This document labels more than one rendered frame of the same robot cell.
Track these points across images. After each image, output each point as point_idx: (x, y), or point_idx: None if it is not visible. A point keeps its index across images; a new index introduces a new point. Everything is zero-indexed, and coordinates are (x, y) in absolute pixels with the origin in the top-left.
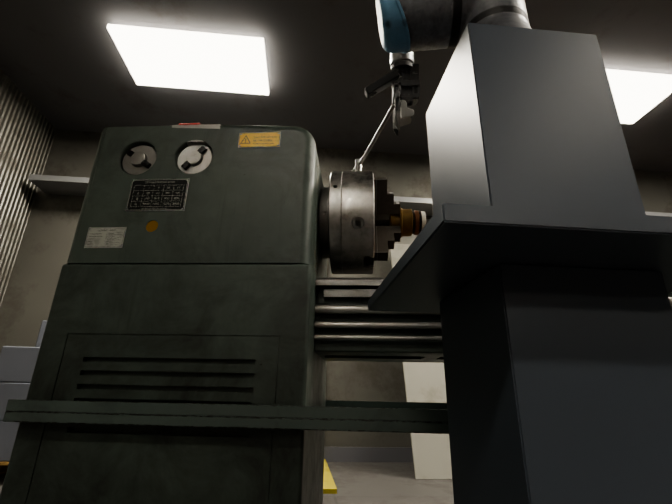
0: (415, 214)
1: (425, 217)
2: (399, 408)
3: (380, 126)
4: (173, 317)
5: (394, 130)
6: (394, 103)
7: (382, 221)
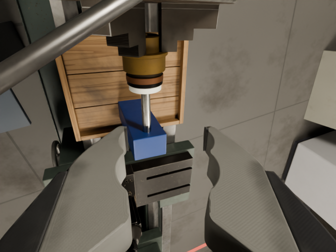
0: (127, 76)
1: (129, 89)
2: (19, 13)
3: (43, 37)
4: None
5: (205, 130)
6: (102, 240)
7: (161, 22)
